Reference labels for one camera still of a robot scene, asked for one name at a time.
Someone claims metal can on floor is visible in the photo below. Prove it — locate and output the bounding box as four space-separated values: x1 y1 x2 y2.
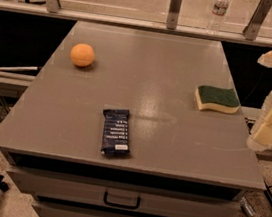
240 197 255 217

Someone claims right metal railing post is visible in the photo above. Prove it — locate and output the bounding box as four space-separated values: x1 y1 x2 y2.
242 0 272 41

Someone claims silver rod at left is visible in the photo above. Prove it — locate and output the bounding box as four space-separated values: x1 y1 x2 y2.
0 66 42 72

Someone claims dark blue snack bar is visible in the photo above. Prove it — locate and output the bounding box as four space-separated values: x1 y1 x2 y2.
101 109 130 157

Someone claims clear plastic water bottle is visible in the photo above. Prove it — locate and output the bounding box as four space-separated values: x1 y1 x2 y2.
206 0 230 35

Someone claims black drawer handle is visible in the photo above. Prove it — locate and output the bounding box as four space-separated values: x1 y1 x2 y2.
103 191 141 210

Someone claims yellow green sponge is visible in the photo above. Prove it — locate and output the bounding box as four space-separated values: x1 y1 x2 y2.
195 85 240 114

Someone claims orange fruit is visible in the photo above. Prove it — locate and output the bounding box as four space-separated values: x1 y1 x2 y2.
70 43 95 68

